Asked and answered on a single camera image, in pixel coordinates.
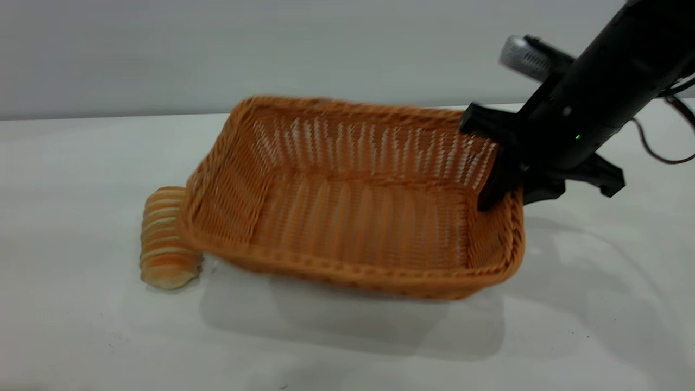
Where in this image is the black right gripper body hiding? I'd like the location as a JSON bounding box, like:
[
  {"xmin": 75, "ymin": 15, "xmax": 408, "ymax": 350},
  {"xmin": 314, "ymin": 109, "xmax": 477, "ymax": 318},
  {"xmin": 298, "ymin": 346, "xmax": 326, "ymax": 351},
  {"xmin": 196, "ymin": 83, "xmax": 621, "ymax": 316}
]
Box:
[{"xmin": 460, "ymin": 14, "xmax": 693, "ymax": 197}]

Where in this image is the striped bread roll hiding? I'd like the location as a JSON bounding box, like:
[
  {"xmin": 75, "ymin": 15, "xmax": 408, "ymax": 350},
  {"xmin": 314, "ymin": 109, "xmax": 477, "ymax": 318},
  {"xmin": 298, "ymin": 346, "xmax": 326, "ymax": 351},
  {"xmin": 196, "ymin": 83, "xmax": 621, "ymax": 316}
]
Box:
[{"xmin": 140, "ymin": 186, "xmax": 203, "ymax": 290}]

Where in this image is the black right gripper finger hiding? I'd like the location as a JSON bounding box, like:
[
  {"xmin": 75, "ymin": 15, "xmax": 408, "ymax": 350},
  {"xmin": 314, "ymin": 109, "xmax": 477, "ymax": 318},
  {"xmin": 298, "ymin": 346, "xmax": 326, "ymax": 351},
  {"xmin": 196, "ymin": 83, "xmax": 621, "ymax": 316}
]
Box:
[
  {"xmin": 523, "ymin": 179, "xmax": 566, "ymax": 206},
  {"xmin": 477, "ymin": 141, "xmax": 524, "ymax": 211}
]

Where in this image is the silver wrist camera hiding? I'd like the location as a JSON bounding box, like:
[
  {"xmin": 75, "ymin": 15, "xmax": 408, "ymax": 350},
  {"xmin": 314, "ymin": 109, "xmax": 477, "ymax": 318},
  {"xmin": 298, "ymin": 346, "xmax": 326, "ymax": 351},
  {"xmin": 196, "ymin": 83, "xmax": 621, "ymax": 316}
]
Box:
[{"xmin": 500, "ymin": 35, "xmax": 576, "ymax": 83}]

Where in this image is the orange woven wicker basket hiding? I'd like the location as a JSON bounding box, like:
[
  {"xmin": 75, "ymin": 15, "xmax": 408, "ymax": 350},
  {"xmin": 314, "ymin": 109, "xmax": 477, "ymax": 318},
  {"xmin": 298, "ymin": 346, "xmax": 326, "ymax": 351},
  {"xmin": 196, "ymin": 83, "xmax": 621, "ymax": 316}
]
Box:
[{"xmin": 176, "ymin": 96, "xmax": 526, "ymax": 300}]

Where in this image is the thin dark cable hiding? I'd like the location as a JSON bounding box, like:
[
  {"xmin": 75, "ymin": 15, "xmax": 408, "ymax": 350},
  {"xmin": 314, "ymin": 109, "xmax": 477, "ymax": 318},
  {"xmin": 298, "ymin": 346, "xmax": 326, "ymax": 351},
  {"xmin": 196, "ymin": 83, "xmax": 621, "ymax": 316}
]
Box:
[{"xmin": 630, "ymin": 76, "xmax": 695, "ymax": 165}]

